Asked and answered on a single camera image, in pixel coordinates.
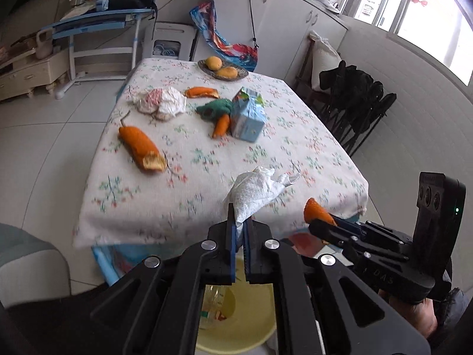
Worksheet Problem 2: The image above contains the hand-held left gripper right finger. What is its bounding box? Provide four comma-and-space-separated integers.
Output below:
243, 216, 431, 355

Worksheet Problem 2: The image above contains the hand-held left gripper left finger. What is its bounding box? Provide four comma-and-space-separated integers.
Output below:
90, 203, 237, 355

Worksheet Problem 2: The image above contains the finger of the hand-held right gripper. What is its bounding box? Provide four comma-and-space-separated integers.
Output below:
308, 219, 370, 257
331, 212, 370, 230

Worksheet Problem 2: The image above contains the small orange peel piece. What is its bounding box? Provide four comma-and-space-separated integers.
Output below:
304, 198, 337, 226

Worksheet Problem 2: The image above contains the clear plastic bottle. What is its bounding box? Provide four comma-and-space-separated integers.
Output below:
201, 285, 228, 320

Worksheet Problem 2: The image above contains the white paper towel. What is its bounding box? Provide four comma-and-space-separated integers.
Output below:
223, 166, 302, 237

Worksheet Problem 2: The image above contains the yellow plastic basin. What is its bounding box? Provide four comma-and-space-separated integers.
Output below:
195, 255, 278, 354

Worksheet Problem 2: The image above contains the small carrot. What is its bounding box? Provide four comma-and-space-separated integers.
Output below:
212, 114, 230, 140

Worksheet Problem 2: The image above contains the blue drink carton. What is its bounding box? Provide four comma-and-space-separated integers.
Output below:
231, 87, 268, 143

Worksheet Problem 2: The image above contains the large orange loofah piece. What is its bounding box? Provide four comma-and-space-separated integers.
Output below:
118, 126, 168, 172

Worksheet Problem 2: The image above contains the white pink bag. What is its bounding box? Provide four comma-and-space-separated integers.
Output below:
131, 86, 187, 121

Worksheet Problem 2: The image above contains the person's right forearm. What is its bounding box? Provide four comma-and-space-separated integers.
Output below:
427, 286, 470, 348

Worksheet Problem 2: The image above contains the person's right hand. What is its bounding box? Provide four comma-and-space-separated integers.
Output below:
377, 288, 440, 339

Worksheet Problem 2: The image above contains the black jacket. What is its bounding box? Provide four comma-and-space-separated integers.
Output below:
320, 60, 385, 134

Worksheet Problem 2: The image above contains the dark wooden chair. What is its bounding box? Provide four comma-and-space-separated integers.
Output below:
294, 33, 333, 108

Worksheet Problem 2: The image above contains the white pillow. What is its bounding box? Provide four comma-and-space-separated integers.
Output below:
310, 30, 342, 92

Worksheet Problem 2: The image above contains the grey fruit plate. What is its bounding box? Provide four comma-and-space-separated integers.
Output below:
197, 58, 249, 81

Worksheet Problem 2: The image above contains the teal padded stool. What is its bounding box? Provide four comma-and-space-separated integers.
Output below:
0, 223, 72, 298

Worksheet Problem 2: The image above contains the white storage cabinet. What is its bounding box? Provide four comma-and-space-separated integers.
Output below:
192, 0, 350, 82

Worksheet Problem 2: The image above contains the window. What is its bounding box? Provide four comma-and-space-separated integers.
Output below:
333, 0, 473, 82

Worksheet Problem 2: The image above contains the white floor appliance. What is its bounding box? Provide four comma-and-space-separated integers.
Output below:
142, 21, 198, 62

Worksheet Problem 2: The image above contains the blue study desk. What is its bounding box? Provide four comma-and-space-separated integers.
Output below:
40, 5, 158, 100

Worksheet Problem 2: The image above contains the cream television cabinet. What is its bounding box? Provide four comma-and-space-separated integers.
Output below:
0, 42, 71, 101

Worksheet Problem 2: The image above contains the pink kettlebell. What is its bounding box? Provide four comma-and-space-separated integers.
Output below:
36, 30, 54, 59

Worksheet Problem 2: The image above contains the colourful drawstring bag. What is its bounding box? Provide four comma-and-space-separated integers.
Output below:
189, 0, 259, 72

